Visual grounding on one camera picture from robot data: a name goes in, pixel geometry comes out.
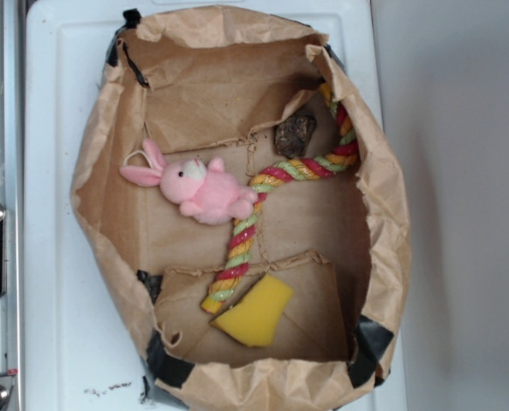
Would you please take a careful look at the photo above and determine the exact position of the multicolour twisted rope toy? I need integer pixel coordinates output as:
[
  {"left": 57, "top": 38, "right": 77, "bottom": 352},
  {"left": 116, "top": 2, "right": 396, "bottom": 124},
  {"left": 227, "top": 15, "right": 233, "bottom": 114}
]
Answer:
[{"left": 201, "top": 83, "right": 359, "bottom": 314}]

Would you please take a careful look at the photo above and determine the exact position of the brown paper bag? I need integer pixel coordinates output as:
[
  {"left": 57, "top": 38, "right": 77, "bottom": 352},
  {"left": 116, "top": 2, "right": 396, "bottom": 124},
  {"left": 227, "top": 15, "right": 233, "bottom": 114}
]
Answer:
[{"left": 71, "top": 5, "right": 410, "bottom": 410}]

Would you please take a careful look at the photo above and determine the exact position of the dark brown rock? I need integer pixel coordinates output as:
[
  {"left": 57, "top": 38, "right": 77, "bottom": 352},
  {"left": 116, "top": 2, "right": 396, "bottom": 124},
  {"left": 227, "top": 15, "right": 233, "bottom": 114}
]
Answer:
[{"left": 274, "top": 115, "right": 317, "bottom": 158}]

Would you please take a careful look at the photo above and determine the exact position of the pink plush bunny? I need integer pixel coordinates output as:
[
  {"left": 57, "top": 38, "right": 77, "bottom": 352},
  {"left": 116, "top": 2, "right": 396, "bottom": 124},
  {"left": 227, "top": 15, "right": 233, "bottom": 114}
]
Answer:
[{"left": 119, "top": 139, "right": 258, "bottom": 225}]

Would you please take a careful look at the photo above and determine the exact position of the yellow sponge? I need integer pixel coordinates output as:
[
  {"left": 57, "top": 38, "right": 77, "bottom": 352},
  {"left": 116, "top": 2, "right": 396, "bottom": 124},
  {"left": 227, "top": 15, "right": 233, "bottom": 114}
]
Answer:
[{"left": 211, "top": 275, "right": 295, "bottom": 347}]

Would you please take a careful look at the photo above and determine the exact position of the aluminium frame rail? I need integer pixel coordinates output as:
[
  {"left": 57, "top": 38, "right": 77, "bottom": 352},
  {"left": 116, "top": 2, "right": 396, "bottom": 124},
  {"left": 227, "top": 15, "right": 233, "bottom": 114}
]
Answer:
[{"left": 0, "top": 1, "right": 27, "bottom": 410}]

